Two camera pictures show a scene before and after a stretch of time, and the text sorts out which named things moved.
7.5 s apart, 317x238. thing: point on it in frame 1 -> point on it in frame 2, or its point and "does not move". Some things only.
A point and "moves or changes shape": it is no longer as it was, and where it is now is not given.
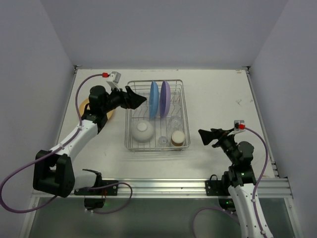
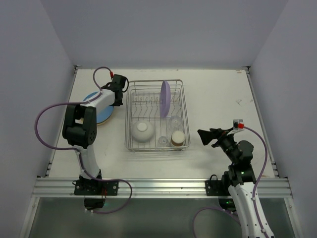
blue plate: [153, 99] moves or changes shape
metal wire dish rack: [161, 123] does not move
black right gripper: [217, 137] does not move
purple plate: [165, 99] does not move
